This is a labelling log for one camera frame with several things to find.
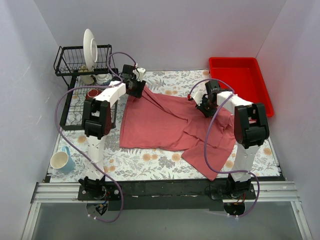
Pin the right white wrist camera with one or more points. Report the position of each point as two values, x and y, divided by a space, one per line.
197 97

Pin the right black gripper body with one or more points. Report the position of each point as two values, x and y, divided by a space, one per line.
205 107

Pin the red ceramic bowl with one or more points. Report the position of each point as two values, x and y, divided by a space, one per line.
92 93

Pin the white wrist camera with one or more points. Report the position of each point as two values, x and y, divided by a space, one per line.
139 73
197 97

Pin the black wire dish rack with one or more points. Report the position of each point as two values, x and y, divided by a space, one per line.
66 64

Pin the blue white floral teapot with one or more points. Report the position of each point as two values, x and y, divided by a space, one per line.
102 79

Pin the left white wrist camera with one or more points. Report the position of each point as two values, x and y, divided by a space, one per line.
139 73

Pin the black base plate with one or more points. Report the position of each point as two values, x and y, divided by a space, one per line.
163 194

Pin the floral table mat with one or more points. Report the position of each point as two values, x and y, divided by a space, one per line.
130 164

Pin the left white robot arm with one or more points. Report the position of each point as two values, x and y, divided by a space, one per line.
97 120

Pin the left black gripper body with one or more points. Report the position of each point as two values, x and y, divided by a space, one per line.
136 90

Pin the pink red t shirt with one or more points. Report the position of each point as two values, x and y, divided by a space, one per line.
173 123

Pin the red plastic bin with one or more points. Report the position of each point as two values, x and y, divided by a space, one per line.
243 74

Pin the aluminium frame rail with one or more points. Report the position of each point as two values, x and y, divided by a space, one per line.
268 190

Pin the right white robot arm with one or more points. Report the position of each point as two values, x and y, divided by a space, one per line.
250 127

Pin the white ceramic plate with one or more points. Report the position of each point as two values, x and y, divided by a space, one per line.
90 50

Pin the blue white mug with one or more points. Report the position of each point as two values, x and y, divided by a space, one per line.
62 161

